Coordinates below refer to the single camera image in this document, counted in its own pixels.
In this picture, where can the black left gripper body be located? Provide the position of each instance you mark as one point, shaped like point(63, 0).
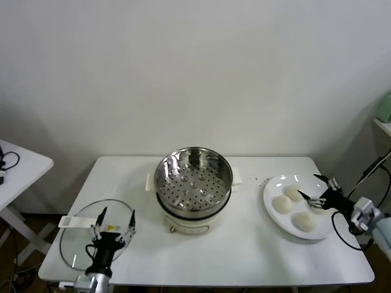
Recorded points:
point(105, 244)

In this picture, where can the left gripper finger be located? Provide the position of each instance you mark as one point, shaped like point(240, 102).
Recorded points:
point(131, 227)
point(97, 229)

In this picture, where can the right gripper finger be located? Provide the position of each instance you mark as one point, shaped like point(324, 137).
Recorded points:
point(316, 203)
point(333, 184)

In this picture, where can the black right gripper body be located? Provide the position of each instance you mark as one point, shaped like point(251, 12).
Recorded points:
point(336, 201)

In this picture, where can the white steamed baozi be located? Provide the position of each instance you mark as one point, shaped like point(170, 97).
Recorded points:
point(292, 193)
point(304, 221)
point(282, 204)
point(319, 211)

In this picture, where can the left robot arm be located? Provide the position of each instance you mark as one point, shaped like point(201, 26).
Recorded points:
point(104, 284)

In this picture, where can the steel steamer basket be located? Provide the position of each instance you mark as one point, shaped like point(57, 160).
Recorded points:
point(195, 189)

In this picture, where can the white round plate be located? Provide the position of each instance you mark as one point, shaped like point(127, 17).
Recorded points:
point(305, 183)

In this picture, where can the round glass pot lid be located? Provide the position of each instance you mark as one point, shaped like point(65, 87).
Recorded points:
point(76, 241)

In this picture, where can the white electric cooking pot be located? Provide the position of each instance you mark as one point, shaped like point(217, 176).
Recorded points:
point(189, 226)

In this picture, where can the white shelf board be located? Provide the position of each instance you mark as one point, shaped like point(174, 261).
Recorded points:
point(383, 125)

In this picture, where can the white side table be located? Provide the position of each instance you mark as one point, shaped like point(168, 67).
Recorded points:
point(27, 171)

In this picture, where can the pale green appliance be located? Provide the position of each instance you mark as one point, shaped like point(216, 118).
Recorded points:
point(385, 110)

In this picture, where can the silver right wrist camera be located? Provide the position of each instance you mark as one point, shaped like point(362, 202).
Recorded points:
point(363, 215)

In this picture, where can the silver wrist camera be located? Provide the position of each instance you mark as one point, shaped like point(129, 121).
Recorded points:
point(363, 215)
point(85, 282)

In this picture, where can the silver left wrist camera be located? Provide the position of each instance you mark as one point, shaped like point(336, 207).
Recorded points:
point(85, 282)

